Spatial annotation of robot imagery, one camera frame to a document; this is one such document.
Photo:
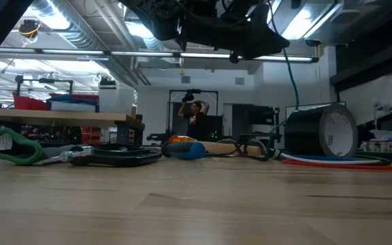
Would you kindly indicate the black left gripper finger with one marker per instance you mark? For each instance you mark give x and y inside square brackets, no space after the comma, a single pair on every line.
[264,41]

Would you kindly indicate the black-rimmed safety glasses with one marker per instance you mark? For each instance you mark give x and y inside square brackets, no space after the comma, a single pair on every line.
[242,151]

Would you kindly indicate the wooden dowel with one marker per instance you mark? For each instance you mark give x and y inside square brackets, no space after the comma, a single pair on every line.
[223,148]

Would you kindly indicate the person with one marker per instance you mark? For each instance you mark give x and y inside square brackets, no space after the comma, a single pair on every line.
[197,126]

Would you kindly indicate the black shelf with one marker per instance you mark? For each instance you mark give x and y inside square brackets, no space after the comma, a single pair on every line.
[369,64]

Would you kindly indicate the white container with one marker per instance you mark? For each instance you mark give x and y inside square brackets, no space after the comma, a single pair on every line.
[114,100]

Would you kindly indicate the long tube light bar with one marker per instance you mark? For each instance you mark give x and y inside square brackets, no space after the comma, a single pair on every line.
[80,52]

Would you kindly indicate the white desk lamp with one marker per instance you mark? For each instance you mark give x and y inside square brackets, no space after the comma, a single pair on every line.
[390,108]

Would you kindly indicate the black C-clamp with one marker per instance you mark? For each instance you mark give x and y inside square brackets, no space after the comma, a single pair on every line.
[131,158]

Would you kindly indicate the white tray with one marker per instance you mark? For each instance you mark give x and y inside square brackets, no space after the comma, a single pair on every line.
[73,107]

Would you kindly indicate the red storage drawers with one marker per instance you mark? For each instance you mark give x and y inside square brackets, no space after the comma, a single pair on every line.
[90,136]

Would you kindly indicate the wooden workbench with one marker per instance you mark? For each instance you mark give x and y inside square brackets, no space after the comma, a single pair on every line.
[63,118]

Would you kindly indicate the red plastic bin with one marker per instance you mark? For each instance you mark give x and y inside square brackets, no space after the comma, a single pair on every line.
[29,102]

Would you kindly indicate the grey black green-cuffed work glove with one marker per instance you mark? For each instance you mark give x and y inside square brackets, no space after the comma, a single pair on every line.
[34,151]

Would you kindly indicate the grey wall vent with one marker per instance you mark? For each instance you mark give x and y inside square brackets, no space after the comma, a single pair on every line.
[239,81]
[185,79]

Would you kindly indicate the black gantry frame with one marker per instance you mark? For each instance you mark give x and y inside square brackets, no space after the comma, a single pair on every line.
[193,91]

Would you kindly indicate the black duct tape roll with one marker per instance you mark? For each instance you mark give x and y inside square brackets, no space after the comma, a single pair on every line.
[301,136]

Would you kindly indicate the silver ventilation duct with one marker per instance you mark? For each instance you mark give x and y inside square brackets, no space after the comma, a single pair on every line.
[80,37]

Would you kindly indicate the black camera rig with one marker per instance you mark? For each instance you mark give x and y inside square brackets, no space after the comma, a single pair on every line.
[46,81]

